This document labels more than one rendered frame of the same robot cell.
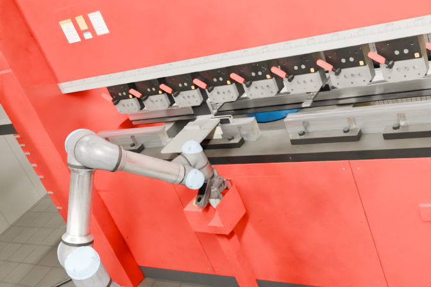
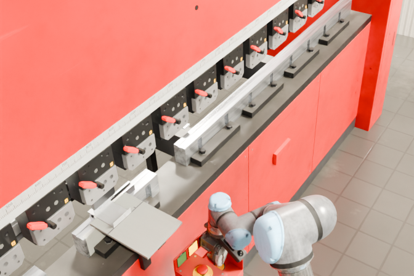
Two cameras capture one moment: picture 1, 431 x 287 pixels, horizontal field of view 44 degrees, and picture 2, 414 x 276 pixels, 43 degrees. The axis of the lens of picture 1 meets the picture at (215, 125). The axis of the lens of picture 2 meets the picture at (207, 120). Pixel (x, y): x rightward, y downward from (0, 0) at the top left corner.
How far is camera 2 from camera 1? 2.48 m
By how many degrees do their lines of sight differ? 78
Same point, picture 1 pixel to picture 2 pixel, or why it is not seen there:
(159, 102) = (63, 218)
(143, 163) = not seen: hidden behind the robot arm
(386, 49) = (254, 40)
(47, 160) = not seen: outside the picture
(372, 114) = (237, 103)
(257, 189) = (186, 237)
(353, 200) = (244, 183)
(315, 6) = (225, 16)
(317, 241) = not seen: hidden behind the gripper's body
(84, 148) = (331, 209)
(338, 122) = (219, 124)
